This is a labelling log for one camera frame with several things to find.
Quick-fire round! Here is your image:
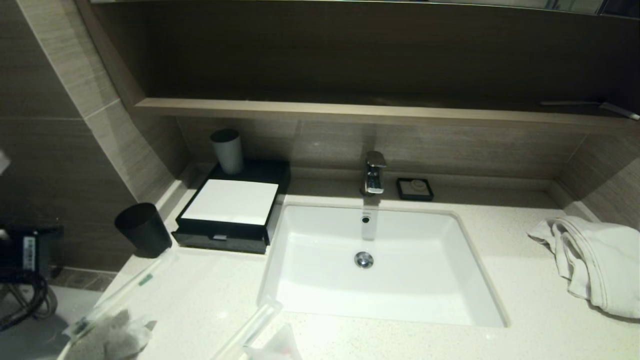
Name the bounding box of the black cup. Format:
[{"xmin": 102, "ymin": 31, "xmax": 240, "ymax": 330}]
[{"xmin": 114, "ymin": 202, "xmax": 173, "ymax": 259}]

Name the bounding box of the black box with white lid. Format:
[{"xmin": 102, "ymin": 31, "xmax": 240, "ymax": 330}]
[{"xmin": 170, "ymin": 158, "xmax": 292, "ymax": 255}]

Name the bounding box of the toothbrush in long clear package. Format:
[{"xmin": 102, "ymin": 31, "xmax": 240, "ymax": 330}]
[{"xmin": 62, "ymin": 252, "xmax": 179, "ymax": 346}]

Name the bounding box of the crumpled white wrapper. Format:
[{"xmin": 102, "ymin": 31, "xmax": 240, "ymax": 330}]
[{"xmin": 82, "ymin": 308, "xmax": 154, "ymax": 360}]

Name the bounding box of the grey cup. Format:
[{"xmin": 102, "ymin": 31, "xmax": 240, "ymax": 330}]
[{"xmin": 209, "ymin": 128, "xmax": 245, "ymax": 175}]

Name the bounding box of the clear plastic tube package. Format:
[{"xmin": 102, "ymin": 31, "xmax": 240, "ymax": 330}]
[{"xmin": 212, "ymin": 294, "xmax": 284, "ymax": 360}]

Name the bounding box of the white sachet with red print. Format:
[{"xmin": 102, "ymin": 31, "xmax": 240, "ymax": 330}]
[{"xmin": 243, "ymin": 323, "xmax": 304, "ymax": 360}]

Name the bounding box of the chrome faucet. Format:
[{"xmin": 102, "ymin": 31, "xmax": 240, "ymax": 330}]
[{"xmin": 360, "ymin": 150, "xmax": 388, "ymax": 196}]

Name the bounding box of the black square soap dish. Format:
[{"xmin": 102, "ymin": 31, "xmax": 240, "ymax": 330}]
[{"xmin": 396, "ymin": 177, "xmax": 435, "ymax": 202}]

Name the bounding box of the white rectangular sink basin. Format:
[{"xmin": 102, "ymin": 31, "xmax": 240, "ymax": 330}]
[{"xmin": 256, "ymin": 202, "xmax": 511, "ymax": 330}]

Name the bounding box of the white crumpled towel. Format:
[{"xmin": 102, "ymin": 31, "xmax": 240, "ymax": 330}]
[{"xmin": 527, "ymin": 215, "xmax": 640, "ymax": 320}]

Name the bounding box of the white item on shelf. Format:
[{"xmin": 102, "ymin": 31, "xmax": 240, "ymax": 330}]
[{"xmin": 599, "ymin": 101, "xmax": 640, "ymax": 121}]

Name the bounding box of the wooden wall shelf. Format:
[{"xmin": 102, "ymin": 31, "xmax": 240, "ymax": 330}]
[{"xmin": 133, "ymin": 97, "xmax": 640, "ymax": 132}]

